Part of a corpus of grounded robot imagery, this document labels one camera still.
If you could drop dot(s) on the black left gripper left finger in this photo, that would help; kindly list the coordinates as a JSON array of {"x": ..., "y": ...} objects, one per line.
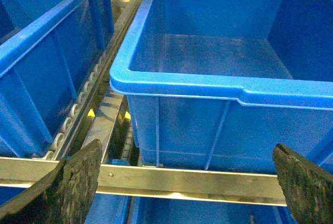
[{"x": 64, "y": 195}]

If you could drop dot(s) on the roller conveyor track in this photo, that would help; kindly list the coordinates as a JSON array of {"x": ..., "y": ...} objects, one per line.
[{"x": 76, "y": 125}]

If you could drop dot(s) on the metal divider rail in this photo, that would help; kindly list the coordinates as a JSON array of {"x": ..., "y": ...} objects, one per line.
[{"x": 109, "y": 115}]

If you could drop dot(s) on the blue bin lower shelf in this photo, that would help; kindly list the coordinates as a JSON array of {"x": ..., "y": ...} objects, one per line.
[{"x": 107, "y": 208}]

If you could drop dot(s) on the metal shelf front rail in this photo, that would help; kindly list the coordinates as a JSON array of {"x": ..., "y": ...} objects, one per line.
[{"x": 181, "y": 184}]

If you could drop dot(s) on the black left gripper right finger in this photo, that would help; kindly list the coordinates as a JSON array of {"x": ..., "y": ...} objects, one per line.
[{"x": 307, "y": 188}]

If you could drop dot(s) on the empty blue plastic bin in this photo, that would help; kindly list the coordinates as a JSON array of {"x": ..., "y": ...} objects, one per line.
[{"x": 217, "y": 84}]

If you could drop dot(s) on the blue bin holding buttons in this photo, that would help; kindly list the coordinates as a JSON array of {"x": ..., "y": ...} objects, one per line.
[{"x": 48, "y": 50}]

